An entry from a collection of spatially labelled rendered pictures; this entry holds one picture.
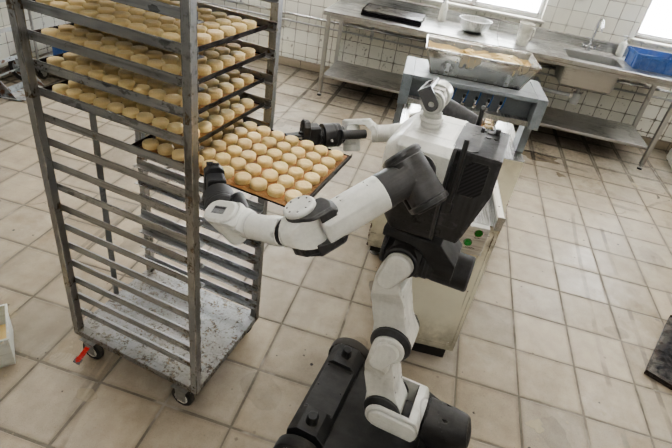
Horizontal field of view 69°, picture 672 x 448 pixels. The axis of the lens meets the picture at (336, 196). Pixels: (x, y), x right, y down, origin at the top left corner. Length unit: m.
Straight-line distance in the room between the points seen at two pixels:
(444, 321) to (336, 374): 0.58
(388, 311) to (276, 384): 0.87
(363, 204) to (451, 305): 1.34
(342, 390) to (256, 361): 0.49
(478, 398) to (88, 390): 1.72
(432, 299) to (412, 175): 1.27
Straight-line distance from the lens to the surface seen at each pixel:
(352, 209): 1.09
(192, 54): 1.35
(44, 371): 2.56
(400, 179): 1.12
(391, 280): 1.54
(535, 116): 2.65
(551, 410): 2.70
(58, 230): 2.11
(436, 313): 2.40
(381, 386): 1.94
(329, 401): 2.12
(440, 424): 1.99
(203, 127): 1.57
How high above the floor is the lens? 1.91
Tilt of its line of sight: 32 degrees down
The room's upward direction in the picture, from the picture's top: 9 degrees clockwise
